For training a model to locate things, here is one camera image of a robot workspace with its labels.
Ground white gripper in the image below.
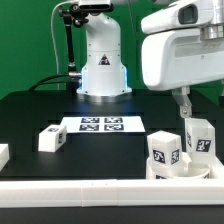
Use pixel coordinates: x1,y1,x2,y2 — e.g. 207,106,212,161
142,28,224,118

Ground white round stool seat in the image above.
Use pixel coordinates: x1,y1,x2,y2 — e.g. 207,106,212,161
146,159,210,180

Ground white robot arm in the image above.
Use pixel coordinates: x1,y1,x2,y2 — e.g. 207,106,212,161
78,0,224,118

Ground white marker sheet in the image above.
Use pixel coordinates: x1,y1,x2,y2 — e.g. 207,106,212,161
61,116,145,133

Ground white U-shaped fence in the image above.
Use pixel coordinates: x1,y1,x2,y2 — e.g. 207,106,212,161
0,141,224,208

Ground black rear camera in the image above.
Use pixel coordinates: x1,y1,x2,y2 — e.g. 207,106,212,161
78,0,113,12

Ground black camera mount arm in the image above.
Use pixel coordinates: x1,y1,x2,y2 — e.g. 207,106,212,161
59,3,88,72

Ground black cables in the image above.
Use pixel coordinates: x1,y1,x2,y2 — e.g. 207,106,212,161
27,71,82,92

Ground white cable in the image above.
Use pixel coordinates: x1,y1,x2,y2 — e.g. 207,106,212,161
50,0,78,91

